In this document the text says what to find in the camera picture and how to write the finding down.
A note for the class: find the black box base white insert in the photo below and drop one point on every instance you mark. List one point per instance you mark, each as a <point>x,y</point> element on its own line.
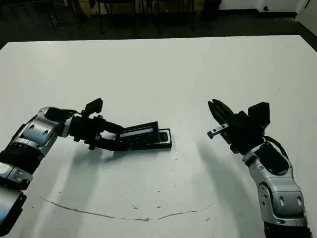
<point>163,146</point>

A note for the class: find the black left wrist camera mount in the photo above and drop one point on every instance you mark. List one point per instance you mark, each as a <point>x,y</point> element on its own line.
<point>95,105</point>

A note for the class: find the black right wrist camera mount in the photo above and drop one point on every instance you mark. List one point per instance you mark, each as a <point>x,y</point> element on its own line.
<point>260,112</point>

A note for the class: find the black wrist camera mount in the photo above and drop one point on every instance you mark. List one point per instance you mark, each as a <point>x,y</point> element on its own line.
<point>95,105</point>
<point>260,112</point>

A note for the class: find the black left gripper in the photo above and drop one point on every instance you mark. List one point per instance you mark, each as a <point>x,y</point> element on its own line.
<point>85,129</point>

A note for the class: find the black trash bin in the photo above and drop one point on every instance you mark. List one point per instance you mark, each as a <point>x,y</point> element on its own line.
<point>210,9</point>

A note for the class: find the black box lid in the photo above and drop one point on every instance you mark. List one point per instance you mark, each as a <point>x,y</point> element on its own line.
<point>143,140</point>

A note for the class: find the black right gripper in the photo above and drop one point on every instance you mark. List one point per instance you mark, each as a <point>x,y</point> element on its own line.
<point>245,135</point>

